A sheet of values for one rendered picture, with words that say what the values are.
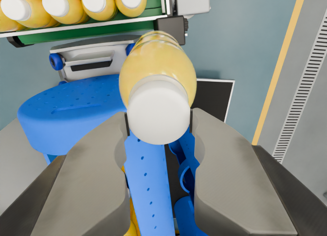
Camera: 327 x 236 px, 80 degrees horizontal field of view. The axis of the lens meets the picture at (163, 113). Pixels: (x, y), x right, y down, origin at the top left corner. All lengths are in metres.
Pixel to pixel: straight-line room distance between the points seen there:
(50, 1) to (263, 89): 1.76
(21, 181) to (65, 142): 0.46
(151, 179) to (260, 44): 1.55
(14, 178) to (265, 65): 1.79
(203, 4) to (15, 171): 0.82
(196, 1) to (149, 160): 0.49
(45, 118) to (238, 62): 1.57
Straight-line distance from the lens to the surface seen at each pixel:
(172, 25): 0.53
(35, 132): 0.39
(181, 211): 2.04
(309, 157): 2.77
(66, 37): 0.66
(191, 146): 1.33
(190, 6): 0.69
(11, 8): 0.48
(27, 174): 0.82
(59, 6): 0.45
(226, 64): 1.72
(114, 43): 0.58
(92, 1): 0.44
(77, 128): 0.34
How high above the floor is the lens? 1.52
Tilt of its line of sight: 64 degrees down
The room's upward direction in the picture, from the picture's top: 160 degrees clockwise
